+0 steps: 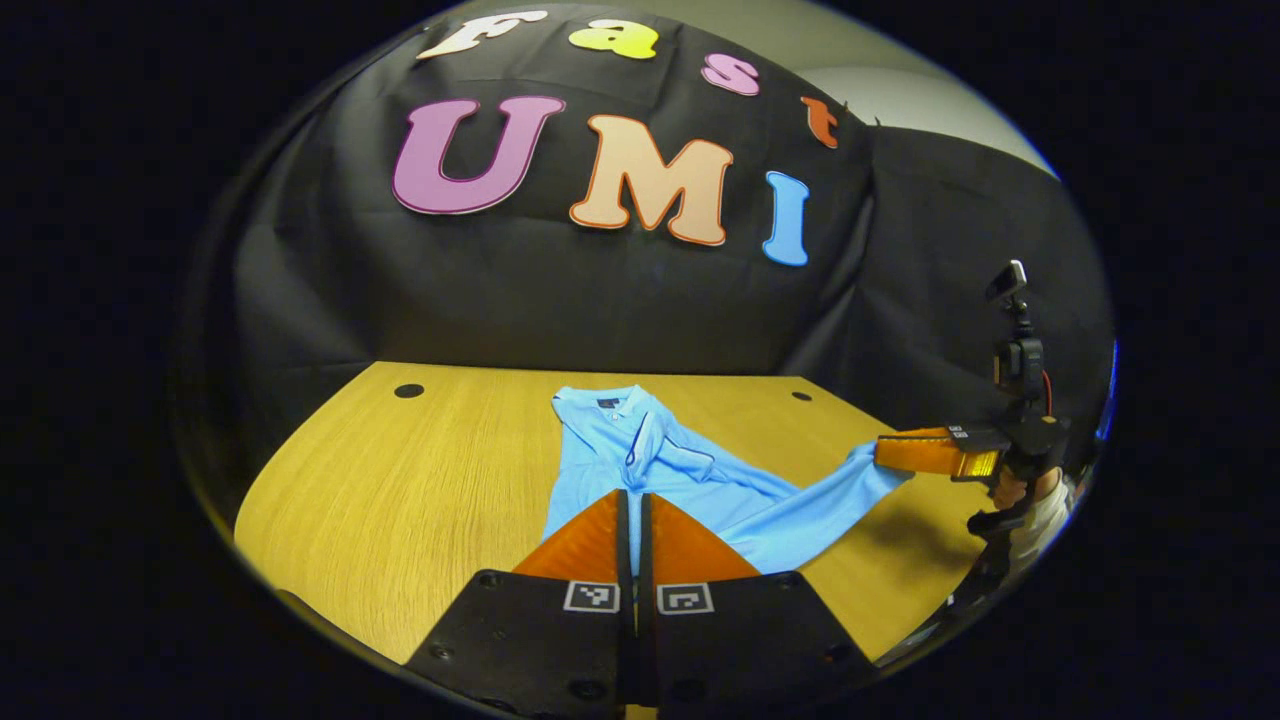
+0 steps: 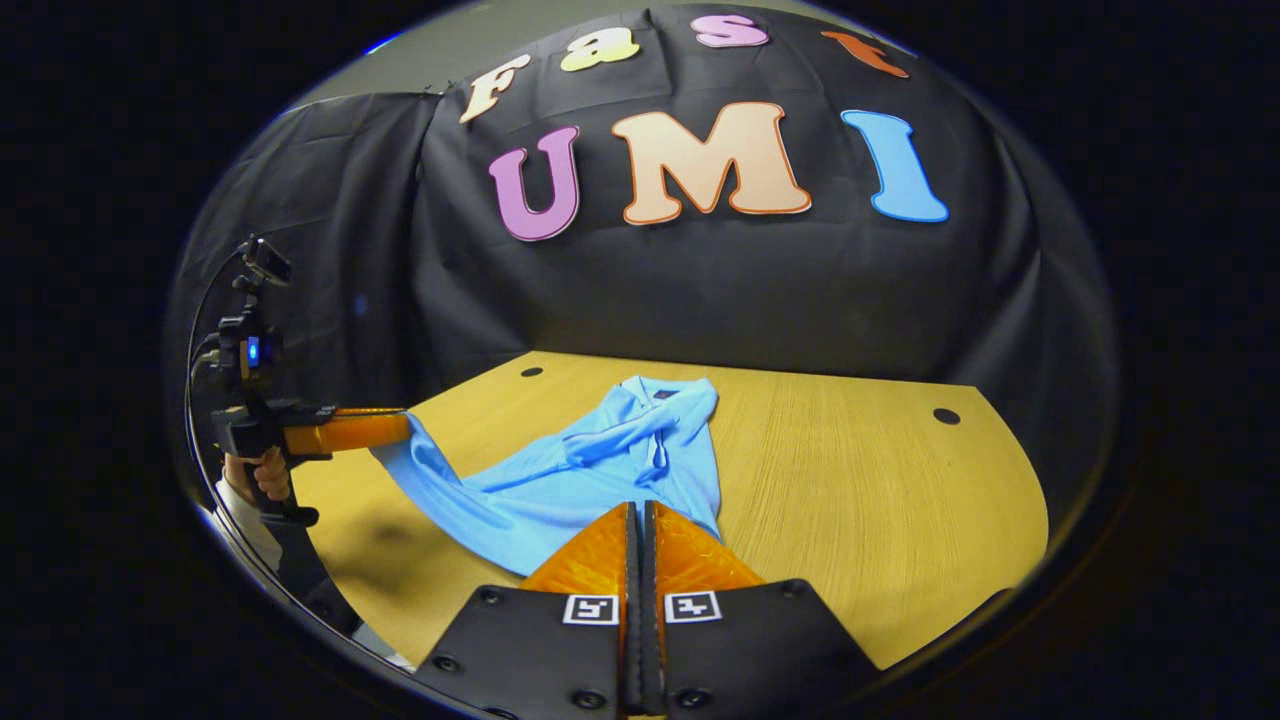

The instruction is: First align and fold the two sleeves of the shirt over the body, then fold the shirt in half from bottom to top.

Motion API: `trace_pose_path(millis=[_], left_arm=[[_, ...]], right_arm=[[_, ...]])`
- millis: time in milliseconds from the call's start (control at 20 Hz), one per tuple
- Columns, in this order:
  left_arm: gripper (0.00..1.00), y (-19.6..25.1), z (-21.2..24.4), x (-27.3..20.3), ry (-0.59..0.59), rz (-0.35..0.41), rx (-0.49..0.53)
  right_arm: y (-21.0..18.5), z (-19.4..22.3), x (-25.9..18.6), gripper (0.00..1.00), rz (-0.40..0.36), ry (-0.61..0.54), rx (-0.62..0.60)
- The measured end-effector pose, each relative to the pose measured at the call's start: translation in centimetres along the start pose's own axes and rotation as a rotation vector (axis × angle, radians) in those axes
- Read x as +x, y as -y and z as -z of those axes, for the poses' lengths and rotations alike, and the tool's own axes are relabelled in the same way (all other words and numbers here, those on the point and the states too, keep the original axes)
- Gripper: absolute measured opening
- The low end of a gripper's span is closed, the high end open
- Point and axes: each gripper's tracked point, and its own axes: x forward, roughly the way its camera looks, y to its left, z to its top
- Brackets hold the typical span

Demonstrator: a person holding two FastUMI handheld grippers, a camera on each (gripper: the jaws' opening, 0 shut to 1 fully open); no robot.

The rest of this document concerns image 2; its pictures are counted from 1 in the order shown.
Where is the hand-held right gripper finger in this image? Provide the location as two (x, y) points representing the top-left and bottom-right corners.
(412, 502), (642, 719)
(642, 500), (883, 719)

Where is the black backdrop cloth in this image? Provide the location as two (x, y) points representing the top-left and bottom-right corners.
(163, 4), (1120, 523)

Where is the light blue polo T-shirt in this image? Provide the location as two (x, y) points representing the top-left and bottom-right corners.
(369, 375), (724, 579)

